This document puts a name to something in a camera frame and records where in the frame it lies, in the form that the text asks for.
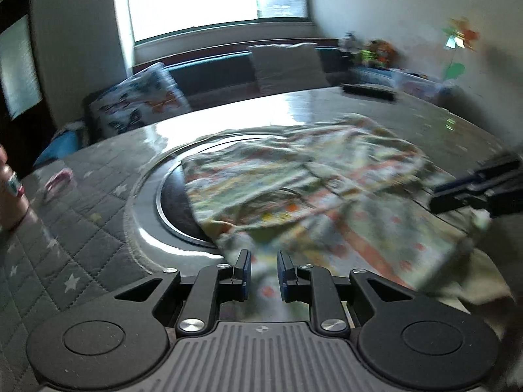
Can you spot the patterned floral garment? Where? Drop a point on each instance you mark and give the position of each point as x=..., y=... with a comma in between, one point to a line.
x=327, y=196

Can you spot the round black inset plate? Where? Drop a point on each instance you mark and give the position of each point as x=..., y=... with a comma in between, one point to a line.
x=175, y=208

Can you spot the black remote control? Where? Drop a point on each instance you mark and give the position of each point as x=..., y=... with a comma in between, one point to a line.
x=369, y=90

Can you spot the butterfly print pillow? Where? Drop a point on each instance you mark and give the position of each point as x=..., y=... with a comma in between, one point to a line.
x=139, y=102

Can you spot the clear storage box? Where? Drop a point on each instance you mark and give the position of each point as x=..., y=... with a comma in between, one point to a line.
x=402, y=81

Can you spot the dark door with glass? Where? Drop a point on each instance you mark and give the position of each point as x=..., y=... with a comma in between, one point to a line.
x=20, y=77

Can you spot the colourful pinwheel decoration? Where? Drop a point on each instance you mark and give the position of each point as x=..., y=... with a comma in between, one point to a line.
x=458, y=41

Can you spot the grey quilted star table cover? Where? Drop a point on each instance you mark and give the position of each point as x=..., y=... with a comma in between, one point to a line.
x=77, y=228

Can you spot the small pink object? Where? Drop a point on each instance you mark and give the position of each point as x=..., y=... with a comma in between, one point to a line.
x=59, y=180

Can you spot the blue cushion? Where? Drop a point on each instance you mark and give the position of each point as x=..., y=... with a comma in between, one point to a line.
x=61, y=147

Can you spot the bright window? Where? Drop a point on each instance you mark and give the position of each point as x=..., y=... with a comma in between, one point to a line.
x=212, y=0

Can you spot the colourful toy figures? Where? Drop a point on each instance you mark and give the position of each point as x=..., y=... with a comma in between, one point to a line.
x=374, y=53

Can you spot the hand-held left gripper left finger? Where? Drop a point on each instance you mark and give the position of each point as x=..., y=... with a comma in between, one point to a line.
x=245, y=270

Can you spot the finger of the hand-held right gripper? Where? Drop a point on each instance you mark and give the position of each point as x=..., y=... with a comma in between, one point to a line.
x=457, y=190

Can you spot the white pillow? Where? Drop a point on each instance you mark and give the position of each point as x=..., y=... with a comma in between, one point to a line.
x=288, y=67

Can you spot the beige cloth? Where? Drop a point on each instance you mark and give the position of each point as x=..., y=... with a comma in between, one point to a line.
x=482, y=290

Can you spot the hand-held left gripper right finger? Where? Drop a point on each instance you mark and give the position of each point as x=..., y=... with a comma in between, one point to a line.
x=282, y=271

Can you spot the dark teal sofa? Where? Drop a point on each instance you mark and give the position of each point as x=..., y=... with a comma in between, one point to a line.
x=220, y=75

